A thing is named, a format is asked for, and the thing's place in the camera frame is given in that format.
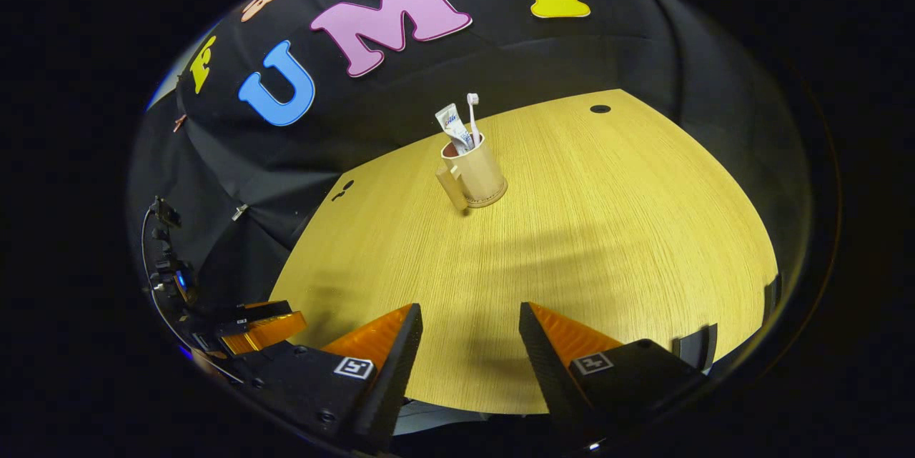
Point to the black desk edge bracket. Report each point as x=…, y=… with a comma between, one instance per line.
x=772, y=297

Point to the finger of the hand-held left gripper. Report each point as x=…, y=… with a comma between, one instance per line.
x=257, y=314
x=268, y=335

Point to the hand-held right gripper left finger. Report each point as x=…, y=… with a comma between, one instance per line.
x=400, y=372

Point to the white toothbrush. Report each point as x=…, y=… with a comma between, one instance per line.
x=473, y=118

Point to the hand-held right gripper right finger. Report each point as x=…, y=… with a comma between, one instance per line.
x=547, y=372

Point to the beige cup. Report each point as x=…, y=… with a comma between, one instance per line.
x=482, y=172

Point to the red clip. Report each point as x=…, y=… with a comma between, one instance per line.
x=179, y=122

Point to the wooden desktop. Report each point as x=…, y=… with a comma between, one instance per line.
x=572, y=244

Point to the white toothpaste tube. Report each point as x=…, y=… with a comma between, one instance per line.
x=452, y=126

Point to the black backdrop cloth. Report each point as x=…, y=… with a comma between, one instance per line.
x=429, y=65

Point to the silver metal clip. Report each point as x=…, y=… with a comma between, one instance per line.
x=239, y=212

